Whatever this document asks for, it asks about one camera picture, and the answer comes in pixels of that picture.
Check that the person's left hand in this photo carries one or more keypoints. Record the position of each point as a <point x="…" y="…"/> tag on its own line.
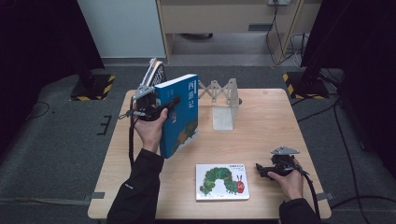
<point x="151" y="133"/>

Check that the white power strip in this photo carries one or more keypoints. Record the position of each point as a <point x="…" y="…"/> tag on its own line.
<point x="280" y="2"/>

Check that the grey metal expandable bookstand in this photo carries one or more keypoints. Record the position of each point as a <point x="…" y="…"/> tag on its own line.
<point x="222" y="119"/>

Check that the blue hardcover book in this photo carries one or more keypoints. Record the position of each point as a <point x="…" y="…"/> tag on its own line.
<point x="183" y="124"/>

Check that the dark round object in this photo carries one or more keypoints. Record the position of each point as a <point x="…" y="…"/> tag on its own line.
<point x="196" y="36"/>

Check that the black yellow striped stand base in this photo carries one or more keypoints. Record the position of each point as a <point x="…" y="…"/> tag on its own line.
<point x="306" y="88"/>
<point x="93" y="88"/>

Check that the grey tape strip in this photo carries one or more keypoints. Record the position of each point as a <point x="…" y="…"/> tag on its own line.
<point x="96" y="195"/>
<point x="325" y="196"/>

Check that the black curtain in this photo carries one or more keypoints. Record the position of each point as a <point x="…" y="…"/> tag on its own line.
<point x="37" y="46"/>
<point x="361" y="46"/>

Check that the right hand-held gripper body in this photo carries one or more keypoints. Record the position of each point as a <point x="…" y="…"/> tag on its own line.
<point x="283" y="163"/>

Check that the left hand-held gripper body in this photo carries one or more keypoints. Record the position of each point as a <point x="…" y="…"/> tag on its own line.
<point x="148" y="105"/>

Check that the white cabinet panel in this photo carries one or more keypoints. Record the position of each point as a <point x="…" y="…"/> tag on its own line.
<point x="121" y="28"/>

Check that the person's right hand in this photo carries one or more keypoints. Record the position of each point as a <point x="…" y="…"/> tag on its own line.
<point x="292" y="186"/>

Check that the light wooden desk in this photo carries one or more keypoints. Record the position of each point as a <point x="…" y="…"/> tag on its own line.
<point x="218" y="15"/>

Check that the black tape mark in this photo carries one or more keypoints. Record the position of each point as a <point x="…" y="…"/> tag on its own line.
<point x="106" y="124"/>

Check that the white caterpillar picture book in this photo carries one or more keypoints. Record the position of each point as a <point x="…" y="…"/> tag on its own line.
<point x="222" y="194"/>

